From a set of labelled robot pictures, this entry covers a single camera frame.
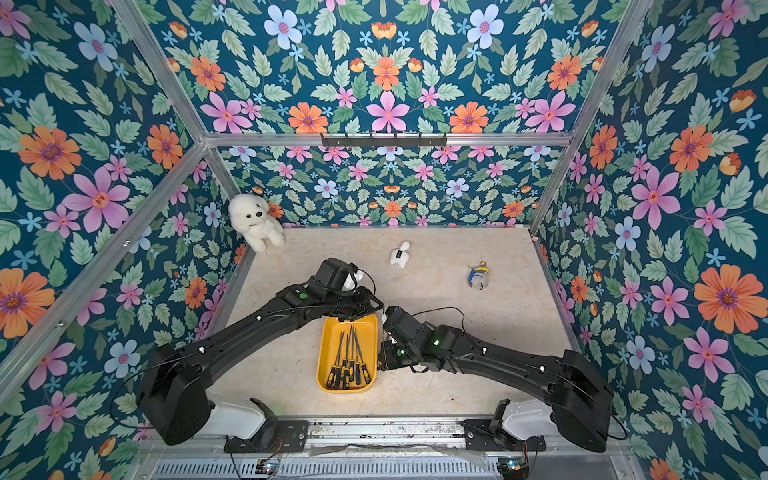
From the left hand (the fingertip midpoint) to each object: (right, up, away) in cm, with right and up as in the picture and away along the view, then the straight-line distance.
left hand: (385, 306), depth 78 cm
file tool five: (-10, -18, +6) cm, 22 cm away
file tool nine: (-14, -19, +6) cm, 24 cm away
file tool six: (-8, -18, +6) cm, 21 cm away
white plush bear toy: (-49, +28, +23) cm, 61 cm away
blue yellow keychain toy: (+30, +6, +22) cm, 38 cm away
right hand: (-1, -13, -3) cm, 13 cm away
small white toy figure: (+3, +13, +29) cm, 32 cm away
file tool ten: (-16, -20, +5) cm, 26 cm away
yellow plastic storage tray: (-7, -12, +14) cm, 19 cm away
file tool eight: (-12, -18, +6) cm, 22 cm away
